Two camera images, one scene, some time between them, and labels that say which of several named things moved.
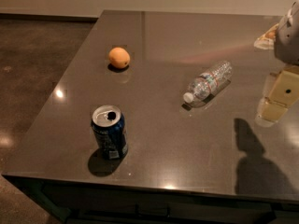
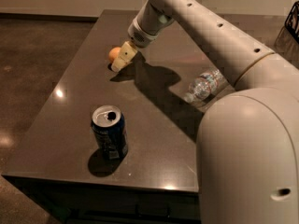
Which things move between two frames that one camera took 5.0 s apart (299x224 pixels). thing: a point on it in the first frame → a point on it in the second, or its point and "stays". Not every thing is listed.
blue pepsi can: [108, 125] stays
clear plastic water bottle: [206, 83] stays
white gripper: [288, 37] → [139, 35]
